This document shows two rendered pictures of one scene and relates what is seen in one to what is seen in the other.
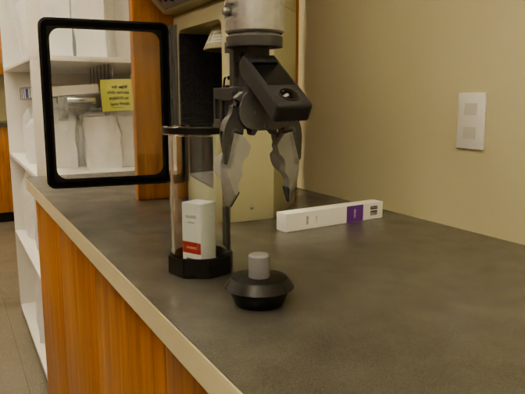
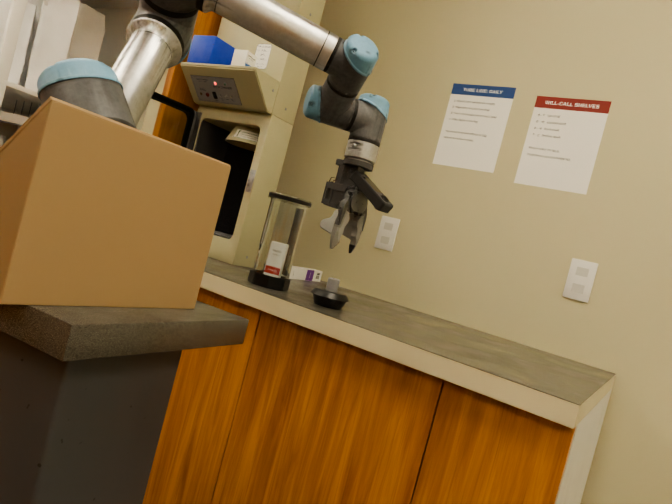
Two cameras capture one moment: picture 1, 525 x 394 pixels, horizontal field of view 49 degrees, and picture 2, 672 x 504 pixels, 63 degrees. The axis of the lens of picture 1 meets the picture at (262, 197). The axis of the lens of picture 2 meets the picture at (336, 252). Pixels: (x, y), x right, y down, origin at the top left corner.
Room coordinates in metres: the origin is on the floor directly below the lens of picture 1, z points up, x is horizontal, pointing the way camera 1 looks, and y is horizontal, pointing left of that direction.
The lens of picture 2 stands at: (-0.36, 0.65, 1.09)
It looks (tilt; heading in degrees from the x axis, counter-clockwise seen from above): 1 degrees down; 330
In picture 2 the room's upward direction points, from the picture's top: 15 degrees clockwise
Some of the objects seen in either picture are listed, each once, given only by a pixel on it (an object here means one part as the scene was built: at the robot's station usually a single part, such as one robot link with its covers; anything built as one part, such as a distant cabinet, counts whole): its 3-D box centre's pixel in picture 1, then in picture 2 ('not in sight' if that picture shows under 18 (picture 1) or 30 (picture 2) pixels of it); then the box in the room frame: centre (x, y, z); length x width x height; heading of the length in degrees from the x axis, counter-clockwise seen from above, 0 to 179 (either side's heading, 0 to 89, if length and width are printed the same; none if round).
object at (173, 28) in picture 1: (173, 104); (183, 169); (1.50, 0.22, 1.19); 0.03 x 0.02 x 0.39; 28
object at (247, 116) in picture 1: (251, 86); (349, 186); (0.76, 0.01, 1.22); 0.09 x 0.08 x 0.12; 28
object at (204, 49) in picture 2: not in sight; (212, 56); (1.42, 0.24, 1.56); 0.10 x 0.10 x 0.09; 28
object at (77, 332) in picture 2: not in sight; (91, 301); (0.47, 0.54, 0.92); 0.32 x 0.32 x 0.04; 34
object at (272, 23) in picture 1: (251, 20); (360, 153); (0.75, 0.01, 1.30); 0.08 x 0.08 x 0.05
